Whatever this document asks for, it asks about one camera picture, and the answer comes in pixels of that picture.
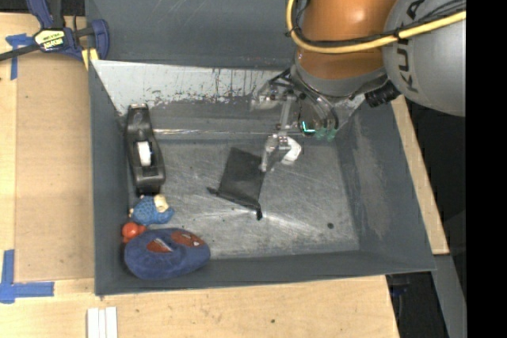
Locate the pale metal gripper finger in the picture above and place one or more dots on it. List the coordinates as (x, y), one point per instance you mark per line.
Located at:
(292, 151)
(268, 158)

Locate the black cloth pouch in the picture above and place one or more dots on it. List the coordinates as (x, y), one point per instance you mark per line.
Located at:
(241, 178)

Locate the grey metal bin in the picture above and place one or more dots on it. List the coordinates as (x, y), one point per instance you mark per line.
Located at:
(301, 233)

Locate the black tape dispenser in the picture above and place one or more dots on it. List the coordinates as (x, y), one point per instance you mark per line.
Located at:
(143, 146)

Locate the blue toy with pale head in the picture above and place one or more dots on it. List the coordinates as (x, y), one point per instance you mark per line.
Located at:
(149, 211)

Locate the blue and red plush slipper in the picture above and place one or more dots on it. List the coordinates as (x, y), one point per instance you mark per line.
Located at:
(166, 255)

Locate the small red-orange toy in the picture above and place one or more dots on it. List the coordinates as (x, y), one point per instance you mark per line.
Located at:
(130, 230)

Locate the black cylinder on white bracket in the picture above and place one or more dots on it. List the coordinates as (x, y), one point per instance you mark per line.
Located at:
(381, 95)

